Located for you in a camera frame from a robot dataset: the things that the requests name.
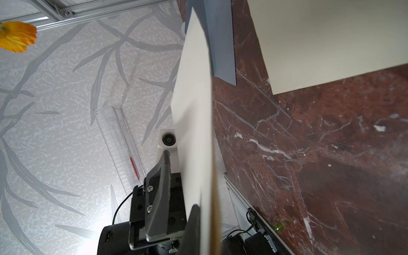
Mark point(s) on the clear acrylic wall shelf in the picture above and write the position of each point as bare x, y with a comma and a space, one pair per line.
120, 144

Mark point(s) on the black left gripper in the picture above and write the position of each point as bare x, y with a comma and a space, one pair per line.
158, 216

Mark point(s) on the aluminium front rail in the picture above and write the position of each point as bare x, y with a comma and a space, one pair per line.
252, 235

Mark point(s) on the beige lined letter paper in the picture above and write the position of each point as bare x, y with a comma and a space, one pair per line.
192, 115

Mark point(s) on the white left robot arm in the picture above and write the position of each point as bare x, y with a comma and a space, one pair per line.
114, 240

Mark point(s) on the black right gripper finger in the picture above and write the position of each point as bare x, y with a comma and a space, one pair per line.
190, 244

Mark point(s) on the red pen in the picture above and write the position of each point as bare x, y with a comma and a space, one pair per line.
134, 168

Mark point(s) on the yellow orange artificial flowers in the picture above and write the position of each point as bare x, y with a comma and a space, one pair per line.
17, 36

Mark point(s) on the cream envelope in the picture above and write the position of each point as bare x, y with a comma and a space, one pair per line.
309, 43

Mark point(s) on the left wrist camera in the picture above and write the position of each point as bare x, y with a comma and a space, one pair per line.
167, 141

